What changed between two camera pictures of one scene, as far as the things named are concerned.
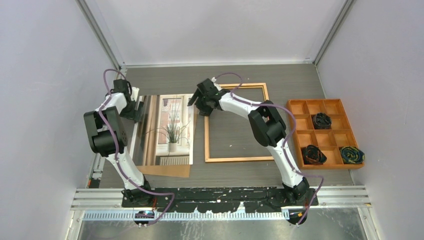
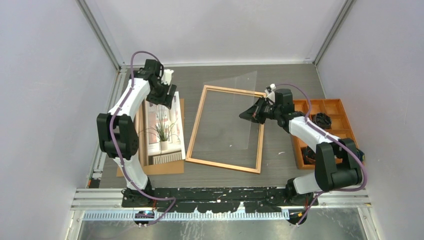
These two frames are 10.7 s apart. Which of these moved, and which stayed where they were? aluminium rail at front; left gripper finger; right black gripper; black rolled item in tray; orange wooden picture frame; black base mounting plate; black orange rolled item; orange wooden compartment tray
Moved: right black gripper; orange wooden picture frame; left gripper finger
Stayed: black orange rolled item; black rolled item in tray; black base mounting plate; aluminium rail at front; orange wooden compartment tray
